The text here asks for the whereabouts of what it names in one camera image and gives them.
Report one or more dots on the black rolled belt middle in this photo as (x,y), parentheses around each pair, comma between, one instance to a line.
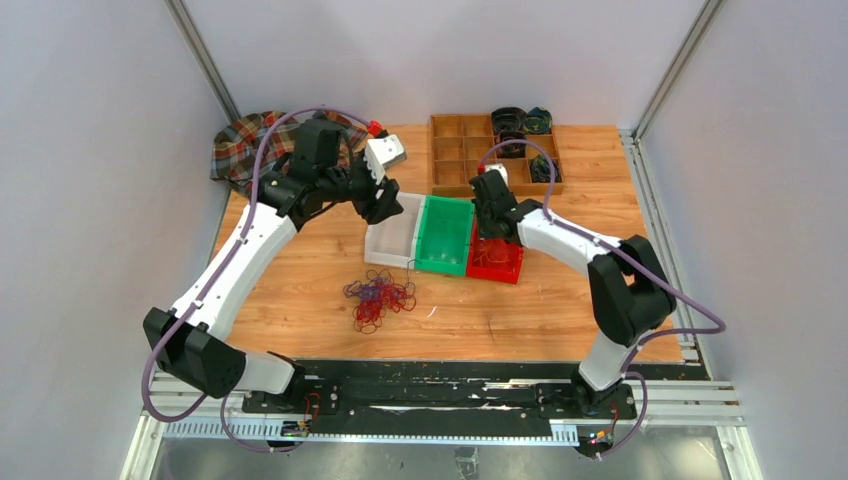
(508,146)

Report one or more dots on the black rolled belt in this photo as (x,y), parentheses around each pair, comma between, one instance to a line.
(508,146)
(511,119)

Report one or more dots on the white plastic bin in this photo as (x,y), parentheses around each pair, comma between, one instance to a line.
(393,241)

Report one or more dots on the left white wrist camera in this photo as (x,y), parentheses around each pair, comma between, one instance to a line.
(381,154)

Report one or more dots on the green rolled belt lower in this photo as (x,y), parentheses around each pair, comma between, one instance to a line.
(541,170)

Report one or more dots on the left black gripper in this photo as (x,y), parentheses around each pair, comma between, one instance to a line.
(376,209)

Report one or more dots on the plaid cloth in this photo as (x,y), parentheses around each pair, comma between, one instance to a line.
(235,147)

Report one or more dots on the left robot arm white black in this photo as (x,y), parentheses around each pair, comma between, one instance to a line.
(188,340)

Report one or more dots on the black rolled belt top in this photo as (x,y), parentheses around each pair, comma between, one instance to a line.
(511,119)

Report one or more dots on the red plastic bin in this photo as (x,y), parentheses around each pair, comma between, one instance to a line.
(493,259)

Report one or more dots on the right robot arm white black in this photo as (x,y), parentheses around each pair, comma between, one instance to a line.
(626,280)

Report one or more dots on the wooden compartment tray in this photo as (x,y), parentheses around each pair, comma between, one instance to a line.
(459,141)

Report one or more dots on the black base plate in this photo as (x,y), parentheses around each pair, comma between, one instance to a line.
(437,398)

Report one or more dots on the green plastic bin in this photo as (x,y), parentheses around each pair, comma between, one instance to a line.
(444,236)

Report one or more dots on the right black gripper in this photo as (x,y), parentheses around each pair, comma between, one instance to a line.
(483,232)

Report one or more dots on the blue green rolled belt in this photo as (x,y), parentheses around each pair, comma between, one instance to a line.
(538,121)

